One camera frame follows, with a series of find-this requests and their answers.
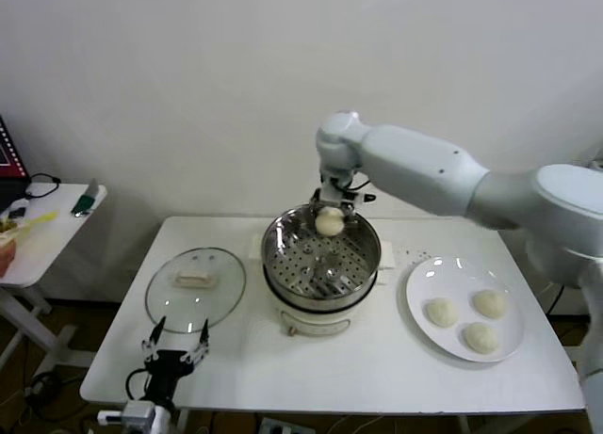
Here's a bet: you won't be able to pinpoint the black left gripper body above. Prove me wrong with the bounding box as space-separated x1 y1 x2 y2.
144 350 193 405

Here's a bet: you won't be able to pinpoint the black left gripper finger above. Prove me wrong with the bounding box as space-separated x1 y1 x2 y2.
141 315 167 362
184 318 211 365

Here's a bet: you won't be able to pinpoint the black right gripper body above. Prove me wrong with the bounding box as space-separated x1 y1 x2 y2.
320 169 355 204

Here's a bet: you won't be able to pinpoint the white steamed baozi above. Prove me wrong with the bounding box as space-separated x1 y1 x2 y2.
464 322 500 355
426 297 459 328
472 289 507 320
314 206 344 237

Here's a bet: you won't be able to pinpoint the glass lid beige handle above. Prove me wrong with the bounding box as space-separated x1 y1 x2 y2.
144 247 248 335

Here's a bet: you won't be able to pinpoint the stainless steel steamer basket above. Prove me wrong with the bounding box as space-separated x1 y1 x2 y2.
247 201 397 313

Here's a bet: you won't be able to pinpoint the scattered dark crumbs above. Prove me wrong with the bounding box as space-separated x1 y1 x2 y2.
393 247 431 262

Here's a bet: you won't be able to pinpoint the white round plate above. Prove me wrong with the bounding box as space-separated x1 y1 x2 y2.
405 256 526 363

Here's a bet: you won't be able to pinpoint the white electric pot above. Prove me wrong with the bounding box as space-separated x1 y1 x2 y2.
262 266 399 339

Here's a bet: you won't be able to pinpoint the white power strip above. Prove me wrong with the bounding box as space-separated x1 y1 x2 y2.
260 417 302 434

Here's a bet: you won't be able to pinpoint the white side table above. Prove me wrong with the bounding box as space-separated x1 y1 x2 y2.
0 183 108 369

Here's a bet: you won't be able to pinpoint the black case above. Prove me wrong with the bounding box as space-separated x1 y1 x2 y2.
0 178 30 208

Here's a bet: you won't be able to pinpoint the red black box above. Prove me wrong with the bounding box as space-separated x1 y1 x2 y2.
0 115 30 180

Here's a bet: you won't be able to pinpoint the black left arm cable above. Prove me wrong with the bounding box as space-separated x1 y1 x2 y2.
125 366 153 402

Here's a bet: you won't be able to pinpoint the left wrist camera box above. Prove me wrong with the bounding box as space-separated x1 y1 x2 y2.
97 400 159 428

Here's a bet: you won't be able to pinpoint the black floor cable bundle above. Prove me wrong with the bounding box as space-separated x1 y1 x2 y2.
21 370 89 410

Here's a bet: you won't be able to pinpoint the green handled scraper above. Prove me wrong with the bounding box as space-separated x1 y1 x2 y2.
70 177 100 218

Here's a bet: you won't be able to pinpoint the black looped cable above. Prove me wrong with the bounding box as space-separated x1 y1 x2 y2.
25 173 61 201

